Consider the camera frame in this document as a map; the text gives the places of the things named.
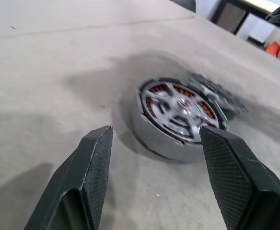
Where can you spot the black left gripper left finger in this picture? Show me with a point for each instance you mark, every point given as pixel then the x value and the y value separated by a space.
pixel 87 182

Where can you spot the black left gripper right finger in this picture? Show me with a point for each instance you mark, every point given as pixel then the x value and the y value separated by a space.
pixel 245 187

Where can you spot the grey motor housing copper windings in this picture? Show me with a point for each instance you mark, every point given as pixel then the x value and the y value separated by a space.
pixel 154 146

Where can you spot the small grey metal gear part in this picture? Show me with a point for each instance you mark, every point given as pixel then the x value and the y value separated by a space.
pixel 226 98

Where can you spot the silver spoked rotor black rim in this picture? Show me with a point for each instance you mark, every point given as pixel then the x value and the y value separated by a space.
pixel 178 106

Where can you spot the orange box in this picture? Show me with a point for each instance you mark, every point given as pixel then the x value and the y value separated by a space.
pixel 274 50

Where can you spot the dark desk with black frame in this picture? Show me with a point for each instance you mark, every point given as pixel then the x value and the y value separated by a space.
pixel 231 14

